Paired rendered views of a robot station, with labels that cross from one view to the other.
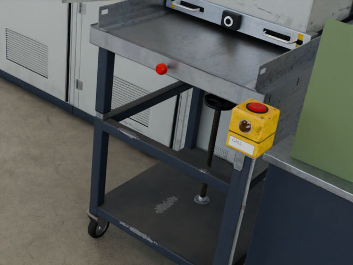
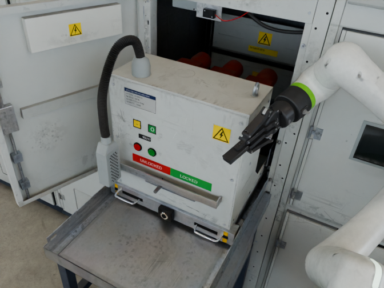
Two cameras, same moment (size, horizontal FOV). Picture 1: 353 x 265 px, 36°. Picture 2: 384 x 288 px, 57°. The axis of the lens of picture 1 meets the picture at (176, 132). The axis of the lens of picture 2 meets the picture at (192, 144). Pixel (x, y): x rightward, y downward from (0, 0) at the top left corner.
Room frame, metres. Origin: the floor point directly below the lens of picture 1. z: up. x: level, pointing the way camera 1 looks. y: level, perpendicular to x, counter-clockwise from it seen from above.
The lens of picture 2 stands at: (0.79, -0.07, 1.89)
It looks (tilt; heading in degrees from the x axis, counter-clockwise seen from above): 35 degrees down; 352
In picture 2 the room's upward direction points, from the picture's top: 4 degrees clockwise
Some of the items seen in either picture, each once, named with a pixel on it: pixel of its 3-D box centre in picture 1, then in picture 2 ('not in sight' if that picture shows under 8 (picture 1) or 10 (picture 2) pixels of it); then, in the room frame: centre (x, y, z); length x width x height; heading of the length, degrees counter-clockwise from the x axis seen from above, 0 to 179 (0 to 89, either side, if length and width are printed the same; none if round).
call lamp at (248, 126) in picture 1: (244, 126); not in sight; (1.05, -0.14, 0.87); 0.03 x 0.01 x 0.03; 57
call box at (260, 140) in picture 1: (252, 128); not in sight; (1.09, -0.17, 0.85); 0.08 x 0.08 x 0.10; 57
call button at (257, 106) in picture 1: (257, 109); not in sight; (1.09, -0.17, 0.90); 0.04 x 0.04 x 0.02
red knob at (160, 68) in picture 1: (163, 68); not in sight; (1.44, 0.06, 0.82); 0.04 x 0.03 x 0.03; 147
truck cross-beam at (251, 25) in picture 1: (236, 18); (171, 207); (1.75, -0.14, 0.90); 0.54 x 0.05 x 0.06; 57
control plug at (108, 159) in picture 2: not in sight; (109, 161); (1.79, 0.08, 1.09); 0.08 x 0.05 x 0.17; 147
